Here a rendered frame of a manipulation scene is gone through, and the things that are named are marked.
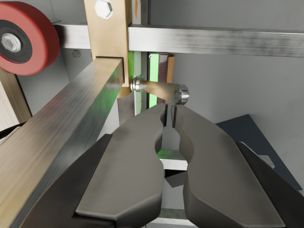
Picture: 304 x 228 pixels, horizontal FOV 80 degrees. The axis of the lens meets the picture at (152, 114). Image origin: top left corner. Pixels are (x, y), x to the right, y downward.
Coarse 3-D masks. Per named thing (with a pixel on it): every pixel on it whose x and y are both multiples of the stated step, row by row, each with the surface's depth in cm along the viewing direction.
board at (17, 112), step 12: (0, 72) 24; (0, 84) 24; (12, 84) 26; (0, 96) 26; (12, 96) 26; (0, 108) 27; (12, 108) 27; (24, 108) 29; (0, 120) 28; (12, 120) 28; (24, 120) 29
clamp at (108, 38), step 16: (96, 0) 21; (112, 0) 21; (128, 0) 23; (96, 16) 22; (112, 16) 22; (128, 16) 24; (96, 32) 23; (112, 32) 23; (96, 48) 24; (112, 48) 24; (128, 48) 25; (128, 64) 25; (128, 80) 26
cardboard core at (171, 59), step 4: (172, 56) 104; (168, 60) 103; (172, 60) 104; (168, 64) 105; (172, 64) 106; (168, 68) 106; (172, 68) 108; (168, 72) 107; (172, 72) 109; (168, 76) 109; (172, 76) 111; (168, 80) 110
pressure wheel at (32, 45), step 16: (0, 16) 19; (16, 16) 19; (32, 16) 20; (0, 32) 21; (16, 32) 20; (32, 32) 20; (48, 32) 21; (0, 48) 21; (16, 48) 21; (32, 48) 21; (48, 48) 21; (0, 64) 22; (16, 64) 22; (32, 64) 22; (48, 64) 23
